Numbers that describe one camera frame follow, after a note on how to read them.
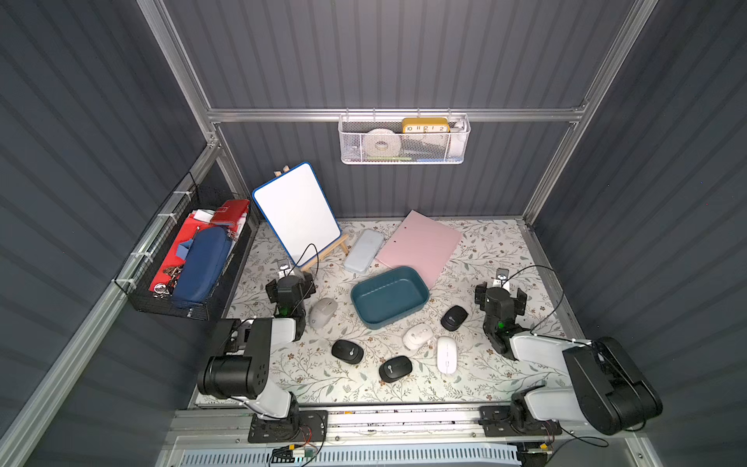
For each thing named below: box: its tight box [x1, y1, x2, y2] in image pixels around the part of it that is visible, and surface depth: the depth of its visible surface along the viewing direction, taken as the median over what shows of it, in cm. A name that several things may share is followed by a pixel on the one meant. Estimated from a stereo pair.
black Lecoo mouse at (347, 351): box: [330, 339, 364, 365], surface depth 86 cm
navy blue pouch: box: [172, 226, 233, 305], surface depth 70 cm
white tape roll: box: [361, 128, 402, 158], surface depth 86 cm
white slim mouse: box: [436, 336, 459, 375], surface depth 85 cm
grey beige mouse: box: [309, 297, 338, 330], surface depth 93 cm
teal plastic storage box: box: [350, 266, 431, 330], surface depth 100 cm
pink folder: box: [375, 210, 463, 290], surface depth 114 cm
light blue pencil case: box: [343, 228, 386, 275], surface depth 111 cm
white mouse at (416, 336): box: [401, 323, 434, 351], surface depth 89 cm
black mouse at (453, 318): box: [440, 305, 469, 332], surface depth 93 cm
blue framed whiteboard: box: [250, 161, 343, 268], surface depth 88 cm
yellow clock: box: [401, 117, 451, 134], surface depth 89 cm
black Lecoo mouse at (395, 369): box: [378, 355, 414, 384], surface depth 84 cm
